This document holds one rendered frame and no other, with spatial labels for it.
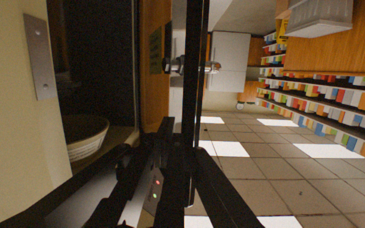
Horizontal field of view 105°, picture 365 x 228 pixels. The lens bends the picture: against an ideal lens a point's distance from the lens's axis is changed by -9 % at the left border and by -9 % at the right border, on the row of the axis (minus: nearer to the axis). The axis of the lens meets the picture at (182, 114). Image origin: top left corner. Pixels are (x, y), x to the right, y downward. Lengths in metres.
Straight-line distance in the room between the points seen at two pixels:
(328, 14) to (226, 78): 3.44
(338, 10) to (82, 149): 2.40
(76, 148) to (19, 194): 0.09
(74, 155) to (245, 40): 5.31
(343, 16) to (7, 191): 2.50
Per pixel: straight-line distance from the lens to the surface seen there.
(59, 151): 0.21
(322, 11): 2.26
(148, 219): 0.33
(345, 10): 2.44
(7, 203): 0.27
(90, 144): 0.30
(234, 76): 5.26
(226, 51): 5.20
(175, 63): 0.19
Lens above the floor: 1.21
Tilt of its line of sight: 16 degrees up
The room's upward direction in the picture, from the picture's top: 177 degrees counter-clockwise
